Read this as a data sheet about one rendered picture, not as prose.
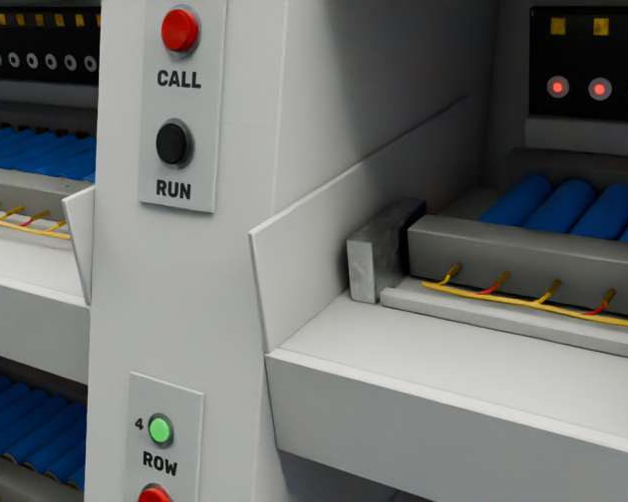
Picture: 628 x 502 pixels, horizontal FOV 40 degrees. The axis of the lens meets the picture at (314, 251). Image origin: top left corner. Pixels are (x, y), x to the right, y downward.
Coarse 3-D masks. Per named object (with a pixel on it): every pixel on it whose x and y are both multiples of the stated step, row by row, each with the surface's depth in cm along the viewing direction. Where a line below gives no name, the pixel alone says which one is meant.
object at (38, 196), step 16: (0, 176) 48; (16, 176) 48; (32, 176) 47; (48, 176) 47; (0, 192) 47; (16, 192) 47; (32, 192) 46; (48, 192) 45; (64, 192) 44; (0, 208) 48; (16, 208) 46; (32, 208) 46; (48, 208) 46; (0, 224) 45; (64, 224) 44
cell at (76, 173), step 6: (90, 162) 50; (72, 168) 49; (78, 168) 49; (84, 168) 49; (90, 168) 50; (60, 174) 49; (66, 174) 49; (72, 174) 49; (78, 174) 49; (84, 174) 49
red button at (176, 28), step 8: (168, 16) 33; (176, 16) 32; (184, 16) 32; (168, 24) 33; (176, 24) 32; (184, 24) 32; (192, 24) 32; (168, 32) 33; (176, 32) 32; (184, 32) 32; (192, 32) 32; (168, 40) 33; (176, 40) 32; (184, 40) 32; (192, 40) 32; (168, 48) 33; (176, 48) 33; (184, 48) 32
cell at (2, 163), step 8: (64, 136) 56; (72, 136) 56; (40, 144) 55; (48, 144) 55; (56, 144) 55; (64, 144) 55; (24, 152) 53; (32, 152) 54; (40, 152) 54; (0, 160) 52; (8, 160) 52; (16, 160) 53; (24, 160) 53; (8, 168) 52
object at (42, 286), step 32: (0, 96) 66; (32, 96) 64; (64, 96) 62; (96, 96) 60; (0, 256) 44; (32, 256) 43; (64, 256) 43; (0, 288) 41; (32, 288) 40; (64, 288) 39; (0, 320) 42; (32, 320) 40; (64, 320) 39; (0, 352) 43; (32, 352) 41; (64, 352) 40
